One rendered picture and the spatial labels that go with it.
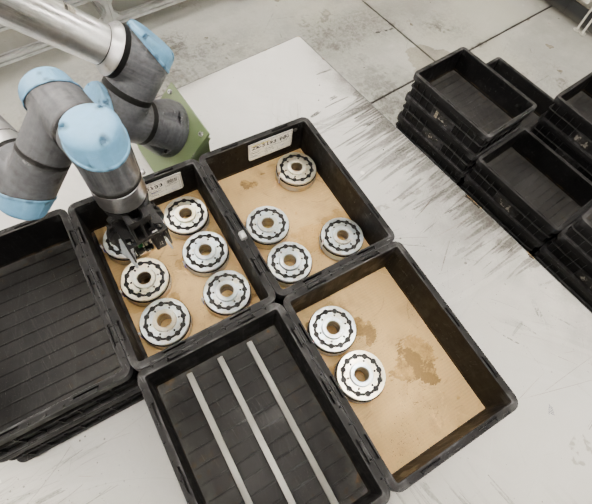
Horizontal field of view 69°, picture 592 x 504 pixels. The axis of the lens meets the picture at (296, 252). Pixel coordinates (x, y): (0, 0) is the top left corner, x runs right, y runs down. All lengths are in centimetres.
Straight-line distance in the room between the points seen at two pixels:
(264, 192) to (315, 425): 56
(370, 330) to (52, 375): 66
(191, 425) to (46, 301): 41
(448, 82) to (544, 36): 156
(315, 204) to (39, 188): 63
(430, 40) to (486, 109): 119
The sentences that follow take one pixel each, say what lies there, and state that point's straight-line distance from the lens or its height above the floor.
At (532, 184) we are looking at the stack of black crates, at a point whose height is 38.
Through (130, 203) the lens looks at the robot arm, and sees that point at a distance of 67.
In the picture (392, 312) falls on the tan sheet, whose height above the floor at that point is 83.
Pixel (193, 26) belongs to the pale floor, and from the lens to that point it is 298.
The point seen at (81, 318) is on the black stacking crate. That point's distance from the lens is 103.
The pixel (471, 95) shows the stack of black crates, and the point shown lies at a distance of 206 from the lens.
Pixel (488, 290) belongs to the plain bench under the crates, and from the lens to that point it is 128.
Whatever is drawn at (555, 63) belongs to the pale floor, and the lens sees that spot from 338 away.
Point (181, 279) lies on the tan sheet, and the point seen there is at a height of 83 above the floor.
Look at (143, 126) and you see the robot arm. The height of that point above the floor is 93.
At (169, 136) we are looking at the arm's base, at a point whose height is 87.
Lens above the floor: 174
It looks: 63 degrees down
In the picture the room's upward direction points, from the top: 10 degrees clockwise
